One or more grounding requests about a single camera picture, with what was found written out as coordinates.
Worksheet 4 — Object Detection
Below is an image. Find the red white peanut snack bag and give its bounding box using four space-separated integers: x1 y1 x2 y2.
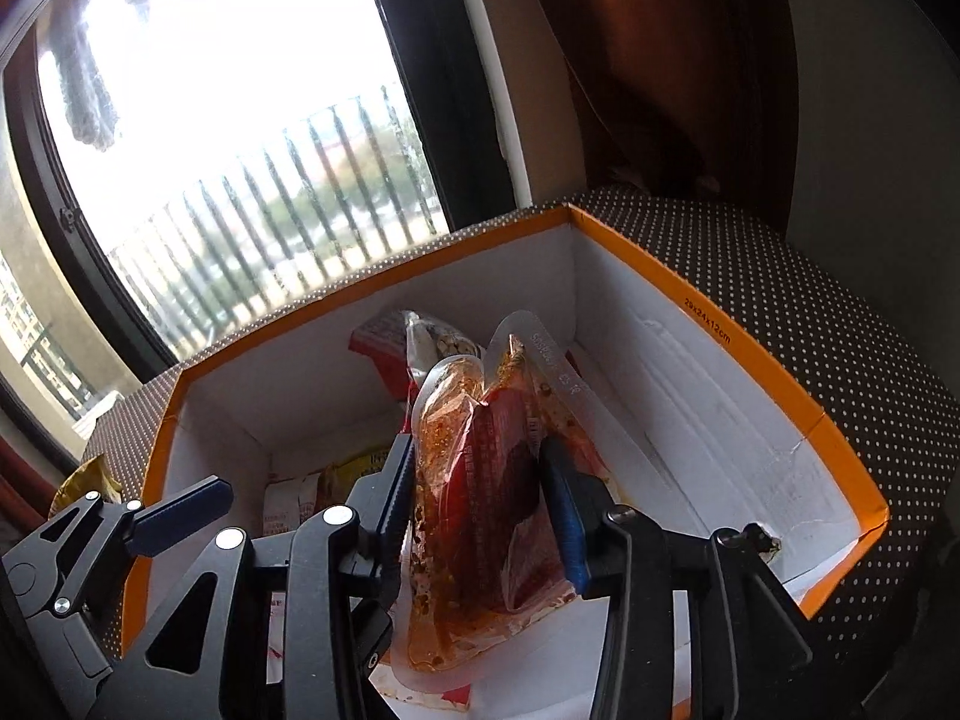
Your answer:
348 309 483 431

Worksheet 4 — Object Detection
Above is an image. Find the dark red curtain right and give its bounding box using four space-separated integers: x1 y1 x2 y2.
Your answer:
539 0 799 226

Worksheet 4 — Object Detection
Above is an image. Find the yellow honey butter chip bag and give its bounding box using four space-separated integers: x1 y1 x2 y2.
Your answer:
47 454 124 520

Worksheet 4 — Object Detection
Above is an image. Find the yellow cartoon noodle snack packet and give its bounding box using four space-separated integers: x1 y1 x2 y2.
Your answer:
317 445 389 509

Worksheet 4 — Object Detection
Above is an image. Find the red clear spicy snack pouch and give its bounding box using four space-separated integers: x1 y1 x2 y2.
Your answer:
369 308 700 712

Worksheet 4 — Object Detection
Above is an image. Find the black window frame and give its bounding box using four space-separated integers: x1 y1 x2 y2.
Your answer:
0 0 520 458

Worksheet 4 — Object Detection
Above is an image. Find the brown polka dot tablecloth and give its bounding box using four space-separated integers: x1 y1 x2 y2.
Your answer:
88 190 958 665

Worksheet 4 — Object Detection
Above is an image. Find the white red sachet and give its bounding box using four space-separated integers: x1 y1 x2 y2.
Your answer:
263 472 322 684

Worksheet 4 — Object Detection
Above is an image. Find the orange cardboard box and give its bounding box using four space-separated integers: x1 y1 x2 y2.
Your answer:
118 203 890 720

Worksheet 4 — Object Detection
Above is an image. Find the hanging grey cloth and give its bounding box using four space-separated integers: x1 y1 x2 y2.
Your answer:
47 0 149 151

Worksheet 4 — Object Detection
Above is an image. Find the black balcony railing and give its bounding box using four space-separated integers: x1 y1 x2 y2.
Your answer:
2 83 448 444

